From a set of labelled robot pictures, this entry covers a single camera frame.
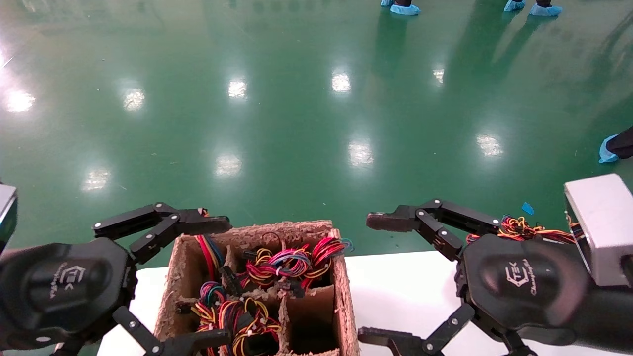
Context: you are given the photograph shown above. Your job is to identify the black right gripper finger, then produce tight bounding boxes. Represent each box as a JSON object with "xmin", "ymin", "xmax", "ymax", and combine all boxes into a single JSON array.
[{"xmin": 357, "ymin": 303, "xmax": 476, "ymax": 356}]

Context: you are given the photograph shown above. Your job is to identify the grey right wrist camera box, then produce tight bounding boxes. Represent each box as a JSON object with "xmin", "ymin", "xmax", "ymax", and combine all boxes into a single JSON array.
[{"xmin": 564, "ymin": 173, "xmax": 633, "ymax": 288}]

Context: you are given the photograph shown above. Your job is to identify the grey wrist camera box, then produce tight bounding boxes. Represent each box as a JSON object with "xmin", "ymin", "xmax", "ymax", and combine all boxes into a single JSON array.
[
  {"xmin": 0, "ymin": 184, "xmax": 18, "ymax": 253},
  {"xmin": 564, "ymin": 173, "xmax": 633, "ymax": 288}
]

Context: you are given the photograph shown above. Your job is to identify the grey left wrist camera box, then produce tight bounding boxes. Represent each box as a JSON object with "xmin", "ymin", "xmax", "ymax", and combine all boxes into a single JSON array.
[{"xmin": 0, "ymin": 184, "xmax": 18, "ymax": 253}]

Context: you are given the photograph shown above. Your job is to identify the person in blue shoe covers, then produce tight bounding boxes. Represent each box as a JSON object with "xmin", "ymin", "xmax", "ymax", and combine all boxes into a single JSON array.
[
  {"xmin": 380, "ymin": 0, "xmax": 421, "ymax": 16},
  {"xmin": 503, "ymin": 0, "xmax": 563, "ymax": 17}
]

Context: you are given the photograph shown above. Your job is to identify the person with white-hemmed black top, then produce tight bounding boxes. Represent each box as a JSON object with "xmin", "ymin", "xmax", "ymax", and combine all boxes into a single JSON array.
[{"xmin": 597, "ymin": 126, "xmax": 633, "ymax": 164}]

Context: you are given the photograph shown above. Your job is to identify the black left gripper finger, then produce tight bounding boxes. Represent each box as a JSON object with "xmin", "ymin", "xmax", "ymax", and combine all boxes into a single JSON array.
[{"xmin": 93, "ymin": 202, "xmax": 233, "ymax": 265}]

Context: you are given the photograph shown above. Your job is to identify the brown pulp divider box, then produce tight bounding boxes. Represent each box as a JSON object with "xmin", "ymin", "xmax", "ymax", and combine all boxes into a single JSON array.
[{"xmin": 153, "ymin": 220, "xmax": 360, "ymax": 356}]

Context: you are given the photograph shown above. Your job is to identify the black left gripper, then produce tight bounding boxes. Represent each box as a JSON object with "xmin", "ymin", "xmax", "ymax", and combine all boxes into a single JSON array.
[{"xmin": 0, "ymin": 236, "xmax": 233, "ymax": 356}]

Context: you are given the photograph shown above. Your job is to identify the coloured wire bundles in box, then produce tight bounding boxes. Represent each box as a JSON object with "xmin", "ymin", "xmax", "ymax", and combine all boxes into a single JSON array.
[{"xmin": 190, "ymin": 282, "xmax": 282, "ymax": 356}]

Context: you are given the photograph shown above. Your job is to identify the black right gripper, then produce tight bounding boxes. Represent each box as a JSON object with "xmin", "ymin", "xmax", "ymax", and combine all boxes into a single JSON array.
[{"xmin": 367, "ymin": 199, "xmax": 591, "ymax": 342}]

